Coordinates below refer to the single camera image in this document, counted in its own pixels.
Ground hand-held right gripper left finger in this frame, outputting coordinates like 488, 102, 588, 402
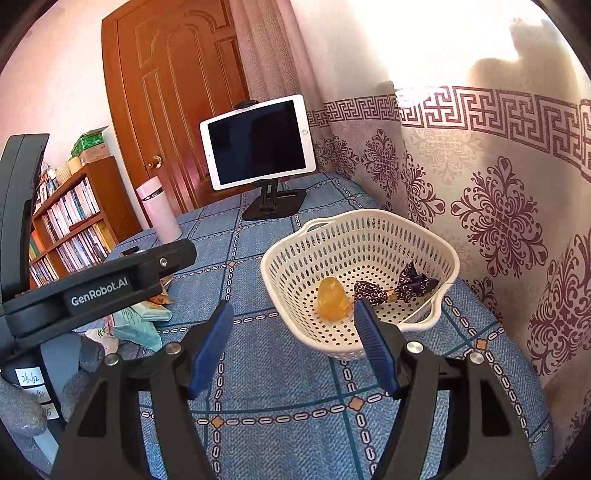
50, 299, 235, 480

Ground beige cardboard box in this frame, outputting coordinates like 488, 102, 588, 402
79, 144, 112, 166

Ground brown wooden door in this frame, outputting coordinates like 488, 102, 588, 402
100, 0, 252, 229

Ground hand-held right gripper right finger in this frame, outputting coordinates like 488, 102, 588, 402
353, 298, 540, 480

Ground maroon patterned curtain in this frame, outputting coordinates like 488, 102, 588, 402
231, 0, 591, 462

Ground wooden bookshelf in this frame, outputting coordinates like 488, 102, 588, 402
28, 156, 141, 289

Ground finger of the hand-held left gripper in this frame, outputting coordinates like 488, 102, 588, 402
134, 239, 198, 296

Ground white snack packet green print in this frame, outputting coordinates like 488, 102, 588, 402
85, 323, 122, 347

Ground white tablet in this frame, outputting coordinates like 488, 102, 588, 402
199, 95, 317, 190

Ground brown snack packet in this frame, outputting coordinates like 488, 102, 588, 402
147, 276, 174, 306

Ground black tablet stand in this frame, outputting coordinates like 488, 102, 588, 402
236, 100, 308, 221

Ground dark blue patterned wrapped candy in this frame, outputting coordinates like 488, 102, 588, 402
355, 261, 433, 306

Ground green cardboard box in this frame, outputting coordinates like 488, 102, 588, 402
71, 129, 108, 155

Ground person's left hand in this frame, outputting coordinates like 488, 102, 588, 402
0, 332, 123, 462

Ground light green snack packet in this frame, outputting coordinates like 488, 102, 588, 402
139, 305, 174, 324
113, 318, 162, 352

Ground white perforated plastic basket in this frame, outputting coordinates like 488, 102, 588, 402
261, 209, 460, 362

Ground rows of books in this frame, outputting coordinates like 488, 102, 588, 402
30, 178, 116, 284

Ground yellow jelly snack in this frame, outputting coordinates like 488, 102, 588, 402
316, 277, 355, 321

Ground pink insulated bottle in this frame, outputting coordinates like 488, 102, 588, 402
135, 175, 182, 243

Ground blue checked tablecloth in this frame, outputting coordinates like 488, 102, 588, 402
74, 172, 552, 480

